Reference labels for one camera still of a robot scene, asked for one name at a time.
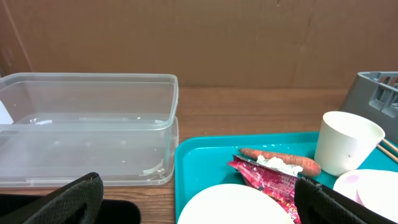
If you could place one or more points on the orange carrot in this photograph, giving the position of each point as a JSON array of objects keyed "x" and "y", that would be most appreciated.
[{"x": 310, "y": 167}]

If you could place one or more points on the white round plate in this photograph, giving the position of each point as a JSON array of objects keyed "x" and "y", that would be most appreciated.
[{"x": 233, "y": 204}]

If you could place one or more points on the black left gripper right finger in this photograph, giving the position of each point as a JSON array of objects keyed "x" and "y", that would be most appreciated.
[{"x": 319, "y": 204}]

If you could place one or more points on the wooden chopstick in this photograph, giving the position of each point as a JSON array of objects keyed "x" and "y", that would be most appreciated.
[
  {"x": 390, "y": 145},
  {"x": 388, "y": 153}
]

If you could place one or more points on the red snack wrapper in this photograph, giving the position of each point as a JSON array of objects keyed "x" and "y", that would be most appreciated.
[{"x": 277, "y": 185}]

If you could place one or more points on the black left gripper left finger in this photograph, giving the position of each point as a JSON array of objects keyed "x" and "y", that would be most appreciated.
[{"x": 77, "y": 202}]

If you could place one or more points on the clear plastic bin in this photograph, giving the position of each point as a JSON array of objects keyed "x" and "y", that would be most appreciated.
[{"x": 57, "y": 127}]

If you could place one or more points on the black plastic tray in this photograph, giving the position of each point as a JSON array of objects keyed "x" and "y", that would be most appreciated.
[{"x": 111, "y": 211}]

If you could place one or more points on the pink bowl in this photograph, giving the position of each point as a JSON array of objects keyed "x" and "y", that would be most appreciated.
[{"x": 374, "y": 189}]

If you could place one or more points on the foil ball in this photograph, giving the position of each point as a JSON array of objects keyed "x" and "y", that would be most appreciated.
[{"x": 279, "y": 165}]

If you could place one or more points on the grey dishwasher rack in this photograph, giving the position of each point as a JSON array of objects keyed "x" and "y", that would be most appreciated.
[{"x": 373, "y": 95}]

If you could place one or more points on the white paper cup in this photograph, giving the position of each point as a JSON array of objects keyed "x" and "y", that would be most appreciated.
[{"x": 345, "y": 141}]

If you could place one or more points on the teal serving tray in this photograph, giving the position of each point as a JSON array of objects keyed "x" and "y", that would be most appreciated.
[{"x": 202, "y": 162}]

